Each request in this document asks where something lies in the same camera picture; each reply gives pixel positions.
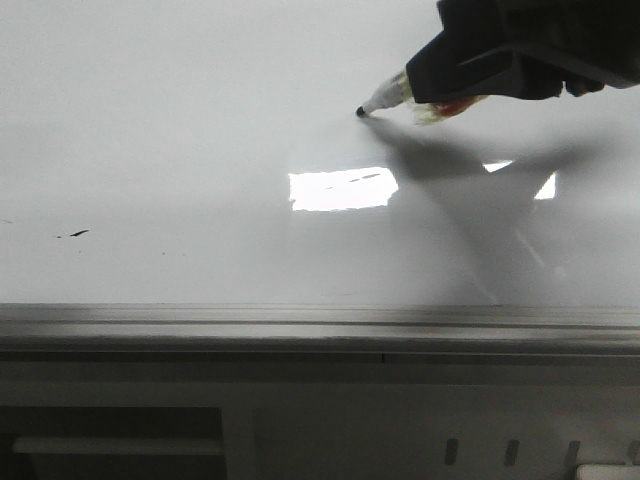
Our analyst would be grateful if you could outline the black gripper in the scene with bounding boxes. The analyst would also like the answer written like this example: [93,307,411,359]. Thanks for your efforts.
[405,1,639,104]

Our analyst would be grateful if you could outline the white whiteboard marker with tape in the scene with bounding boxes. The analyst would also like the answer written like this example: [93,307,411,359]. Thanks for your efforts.
[356,70,488,125]

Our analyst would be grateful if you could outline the large white whiteboard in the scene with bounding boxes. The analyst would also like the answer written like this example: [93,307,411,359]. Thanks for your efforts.
[1,1,639,355]

